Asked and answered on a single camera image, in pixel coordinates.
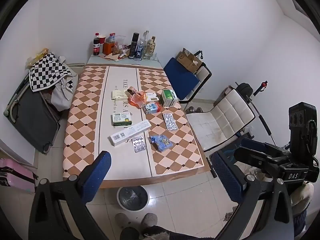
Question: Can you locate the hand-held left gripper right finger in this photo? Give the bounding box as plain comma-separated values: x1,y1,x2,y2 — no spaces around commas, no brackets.
211,151,295,240

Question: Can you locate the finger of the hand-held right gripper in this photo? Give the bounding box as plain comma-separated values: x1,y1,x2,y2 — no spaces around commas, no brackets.
233,147,289,168
240,138,291,155

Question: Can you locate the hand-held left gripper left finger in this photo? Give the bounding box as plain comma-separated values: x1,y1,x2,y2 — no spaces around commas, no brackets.
29,151,112,240

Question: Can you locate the grey round waste bin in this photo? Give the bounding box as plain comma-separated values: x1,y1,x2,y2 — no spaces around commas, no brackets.
117,186,150,212

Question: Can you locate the orange plastic bag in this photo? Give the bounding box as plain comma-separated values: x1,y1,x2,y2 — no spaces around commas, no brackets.
127,89,147,108

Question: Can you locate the green and white box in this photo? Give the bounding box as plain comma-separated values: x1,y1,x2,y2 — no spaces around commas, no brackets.
159,89,178,108

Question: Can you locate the person's right forearm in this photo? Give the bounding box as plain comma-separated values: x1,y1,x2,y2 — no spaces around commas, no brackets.
290,182,315,233

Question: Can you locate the white padded chair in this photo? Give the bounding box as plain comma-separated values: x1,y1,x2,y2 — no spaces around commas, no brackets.
186,89,257,152

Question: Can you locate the brown checkered tablecloth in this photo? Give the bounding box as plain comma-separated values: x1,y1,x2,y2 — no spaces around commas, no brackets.
62,64,210,189

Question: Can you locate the silver blister pack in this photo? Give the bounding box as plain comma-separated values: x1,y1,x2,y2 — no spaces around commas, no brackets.
131,136,147,153
163,113,178,131

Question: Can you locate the long white box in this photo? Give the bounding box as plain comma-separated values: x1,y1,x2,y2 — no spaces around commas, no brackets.
110,120,152,147

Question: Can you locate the green and yellow box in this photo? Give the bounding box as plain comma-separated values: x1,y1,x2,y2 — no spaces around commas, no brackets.
111,113,132,127

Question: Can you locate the grey slipper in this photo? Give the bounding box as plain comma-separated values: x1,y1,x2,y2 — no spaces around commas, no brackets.
140,213,158,230

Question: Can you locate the blue cartoon snack packet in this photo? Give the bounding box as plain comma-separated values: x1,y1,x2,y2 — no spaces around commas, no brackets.
149,134,173,152

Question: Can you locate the cream flat box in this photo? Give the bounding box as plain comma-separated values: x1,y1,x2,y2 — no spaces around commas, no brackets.
111,89,130,101

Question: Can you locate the pink suitcase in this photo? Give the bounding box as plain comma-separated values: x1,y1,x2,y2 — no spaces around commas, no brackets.
0,158,38,194

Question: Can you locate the red blue small carton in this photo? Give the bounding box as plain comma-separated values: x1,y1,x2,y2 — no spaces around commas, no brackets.
143,102,162,115

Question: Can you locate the person's fuzzy trouser leg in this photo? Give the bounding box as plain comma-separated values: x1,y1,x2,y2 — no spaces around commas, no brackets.
142,225,215,240

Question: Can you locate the dark folding cot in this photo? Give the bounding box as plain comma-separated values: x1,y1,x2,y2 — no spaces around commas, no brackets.
4,72,62,154

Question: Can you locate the white box with yellow label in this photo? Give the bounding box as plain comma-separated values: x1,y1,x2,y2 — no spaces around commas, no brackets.
145,92,160,103

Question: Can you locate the blue cushion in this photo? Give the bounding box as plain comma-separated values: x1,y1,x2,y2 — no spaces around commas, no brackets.
164,57,201,101

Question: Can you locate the cardboard box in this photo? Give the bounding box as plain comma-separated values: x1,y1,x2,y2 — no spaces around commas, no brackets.
176,48,203,74

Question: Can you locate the black and white checkered cloth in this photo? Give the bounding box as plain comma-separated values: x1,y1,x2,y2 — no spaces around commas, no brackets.
29,53,73,92

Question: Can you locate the brown paper pile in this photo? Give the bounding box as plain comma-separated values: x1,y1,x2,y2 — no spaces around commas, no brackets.
99,52,129,62

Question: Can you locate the orange box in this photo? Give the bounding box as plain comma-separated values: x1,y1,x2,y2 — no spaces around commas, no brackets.
103,41,116,55

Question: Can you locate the cola bottle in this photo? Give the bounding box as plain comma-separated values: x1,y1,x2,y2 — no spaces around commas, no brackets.
93,32,100,56

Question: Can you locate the blue label water bottle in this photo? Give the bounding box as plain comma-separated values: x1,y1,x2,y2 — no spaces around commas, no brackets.
135,41,146,61

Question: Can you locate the yellow plastic bag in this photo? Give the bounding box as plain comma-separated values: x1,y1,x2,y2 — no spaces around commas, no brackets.
25,48,49,68

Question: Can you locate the clear plastic bag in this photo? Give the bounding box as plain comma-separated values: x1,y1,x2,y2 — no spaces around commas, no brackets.
114,35,127,55

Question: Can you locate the black spray can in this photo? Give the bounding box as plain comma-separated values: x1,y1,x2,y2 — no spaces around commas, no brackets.
129,32,139,59

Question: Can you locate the yellowish glass bottle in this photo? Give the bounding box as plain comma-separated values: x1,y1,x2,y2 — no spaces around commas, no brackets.
144,37,157,60

